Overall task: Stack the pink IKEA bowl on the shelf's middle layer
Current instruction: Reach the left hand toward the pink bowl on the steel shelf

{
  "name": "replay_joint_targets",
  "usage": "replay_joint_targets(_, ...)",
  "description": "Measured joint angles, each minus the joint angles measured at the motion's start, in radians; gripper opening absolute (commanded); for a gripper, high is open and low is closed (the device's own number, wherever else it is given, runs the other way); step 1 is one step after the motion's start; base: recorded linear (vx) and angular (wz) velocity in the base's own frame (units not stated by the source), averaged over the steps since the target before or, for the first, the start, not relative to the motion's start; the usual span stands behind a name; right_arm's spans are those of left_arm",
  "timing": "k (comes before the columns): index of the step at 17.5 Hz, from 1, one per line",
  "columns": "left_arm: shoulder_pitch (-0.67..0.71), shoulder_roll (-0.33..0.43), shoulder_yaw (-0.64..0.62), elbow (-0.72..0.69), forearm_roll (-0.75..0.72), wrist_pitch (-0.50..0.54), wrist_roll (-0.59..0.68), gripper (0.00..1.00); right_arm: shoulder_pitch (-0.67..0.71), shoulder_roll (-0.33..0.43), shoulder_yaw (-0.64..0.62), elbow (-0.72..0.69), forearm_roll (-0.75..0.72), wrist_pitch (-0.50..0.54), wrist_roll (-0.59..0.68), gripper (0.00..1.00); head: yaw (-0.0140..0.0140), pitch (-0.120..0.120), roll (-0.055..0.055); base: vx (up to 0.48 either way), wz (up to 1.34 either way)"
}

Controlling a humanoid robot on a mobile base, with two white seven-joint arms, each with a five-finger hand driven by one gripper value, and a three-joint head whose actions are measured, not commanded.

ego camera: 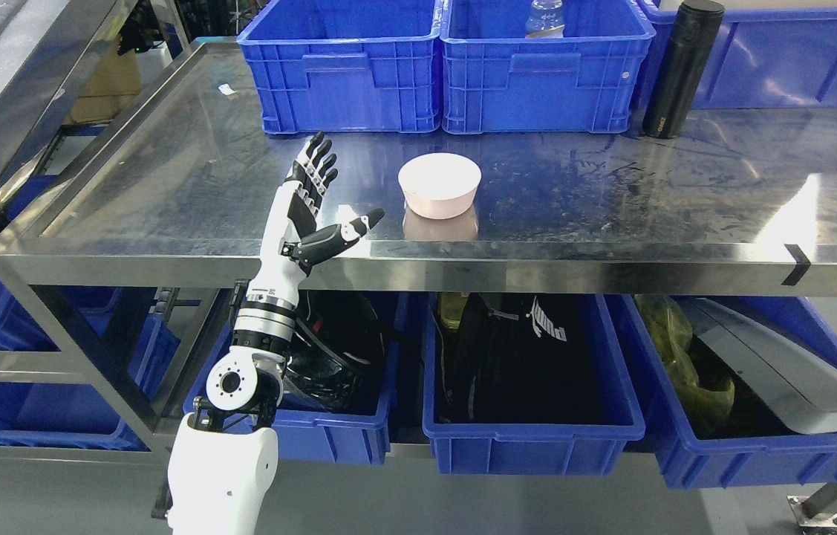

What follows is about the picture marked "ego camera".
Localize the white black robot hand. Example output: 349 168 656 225
258 132 385 279

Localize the pink ikea bowl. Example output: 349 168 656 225
397 152 483 220

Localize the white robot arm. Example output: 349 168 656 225
166 260 305 534

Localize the blue crate back middle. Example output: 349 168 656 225
440 1 656 134

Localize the blue crate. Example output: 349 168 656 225
237 1 444 134
634 0 837 111
440 1 656 134

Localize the blue bin left shelf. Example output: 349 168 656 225
0 316 181 452

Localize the stainless steel shelf rack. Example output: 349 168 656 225
0 1 178 464

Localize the black helmet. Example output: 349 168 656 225
283 289 387 415

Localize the stainless steel table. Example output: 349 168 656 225
0 38 837 444

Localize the blue crate back left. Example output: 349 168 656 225
237 1 444 134

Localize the blue bin with helmet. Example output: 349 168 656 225
183 291 410 466

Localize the black bag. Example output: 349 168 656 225
440 294 604 424

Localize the blue bin with black bag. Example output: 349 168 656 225
422 294 645 476

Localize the clear plastic water bottle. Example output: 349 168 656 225
524 0 565 39

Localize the yellow-green plastic bag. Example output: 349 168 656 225
633 294 736 439

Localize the black thermos bottle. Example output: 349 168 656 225
642 1 725 139

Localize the blue bin lower right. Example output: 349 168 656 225
605 294 837 490

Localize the grey white flat device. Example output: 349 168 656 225
679 297 837 435

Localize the blue crate back right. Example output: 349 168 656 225
634 0 837 111

